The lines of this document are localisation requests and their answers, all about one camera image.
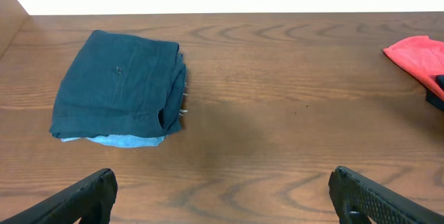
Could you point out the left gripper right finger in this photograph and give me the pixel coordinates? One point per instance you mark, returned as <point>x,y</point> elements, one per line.
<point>357,199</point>

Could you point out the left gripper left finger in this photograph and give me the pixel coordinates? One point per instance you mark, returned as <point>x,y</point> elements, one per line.
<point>90,200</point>

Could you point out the dark navy blue shorts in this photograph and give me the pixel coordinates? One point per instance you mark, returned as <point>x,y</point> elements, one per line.
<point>121,85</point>

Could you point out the red orange t-shirt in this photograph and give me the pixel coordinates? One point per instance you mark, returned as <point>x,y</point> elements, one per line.
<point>419,56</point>

